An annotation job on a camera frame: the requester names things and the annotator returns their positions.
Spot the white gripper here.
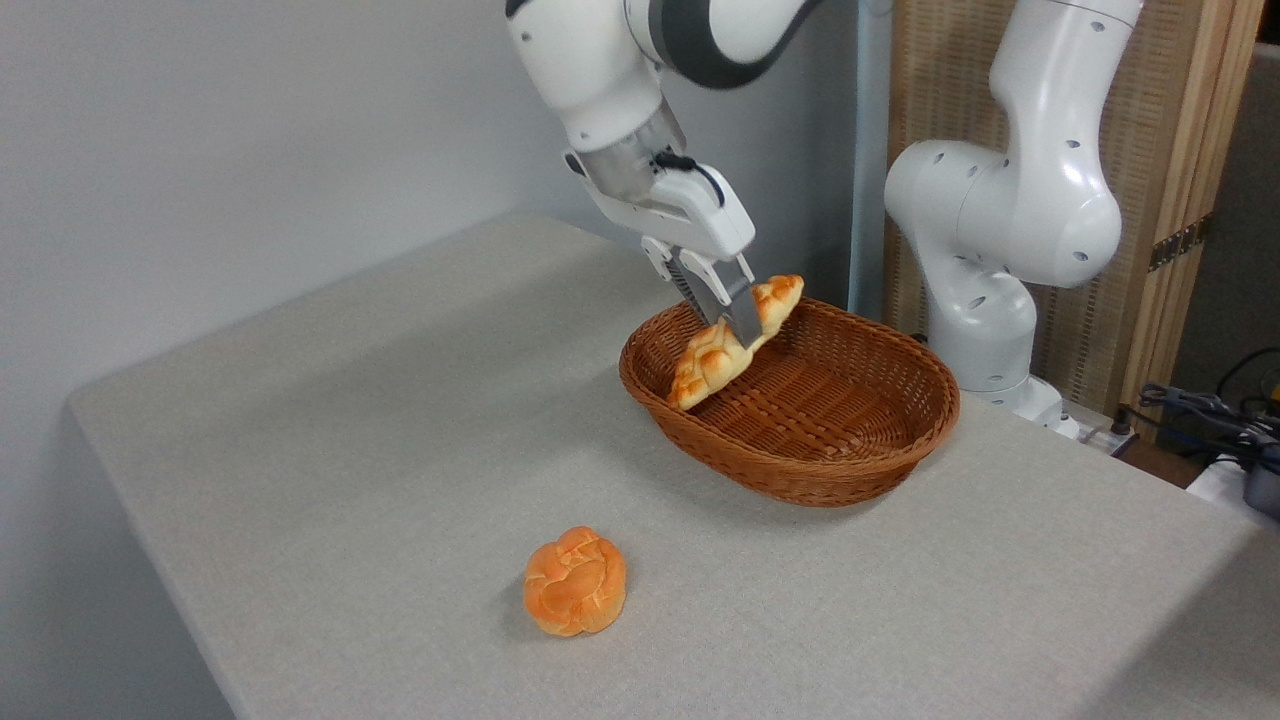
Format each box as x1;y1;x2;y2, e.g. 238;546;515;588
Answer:
562;149;766;347

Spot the long braided bread loaf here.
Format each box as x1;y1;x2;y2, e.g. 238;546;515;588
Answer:
666;274;806;412

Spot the brown woven wicker basket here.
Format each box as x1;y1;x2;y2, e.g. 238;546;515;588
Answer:
618;296;962;509

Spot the round knotted bread roll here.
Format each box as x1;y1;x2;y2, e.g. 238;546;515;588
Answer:
522;525;629;638

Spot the grey vertical pole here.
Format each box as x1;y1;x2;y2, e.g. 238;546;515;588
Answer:
847;0;894;321

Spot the metal screen hinge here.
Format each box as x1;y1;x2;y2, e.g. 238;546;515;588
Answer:
1147;211;1215;274

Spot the grey box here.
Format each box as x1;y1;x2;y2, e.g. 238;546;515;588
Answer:
1242;440;1280;520

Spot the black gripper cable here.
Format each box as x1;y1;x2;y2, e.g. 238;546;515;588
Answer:
654;150;727;210

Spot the grey cable bundle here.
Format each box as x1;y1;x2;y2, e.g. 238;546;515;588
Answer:
1137;383;1280;456

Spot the black looped cable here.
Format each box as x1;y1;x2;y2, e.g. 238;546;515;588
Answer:
1214;346;1280;403

